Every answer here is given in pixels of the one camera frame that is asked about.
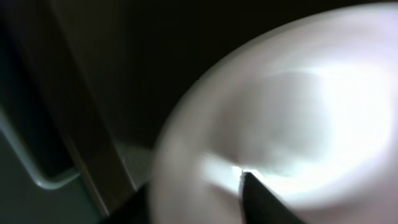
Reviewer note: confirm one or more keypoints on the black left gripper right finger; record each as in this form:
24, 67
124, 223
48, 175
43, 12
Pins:
260, 206

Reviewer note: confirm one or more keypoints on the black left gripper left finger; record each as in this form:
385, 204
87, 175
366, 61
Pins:
134, 211

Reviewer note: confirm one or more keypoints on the white pink shallow bowl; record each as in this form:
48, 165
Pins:
309, 108

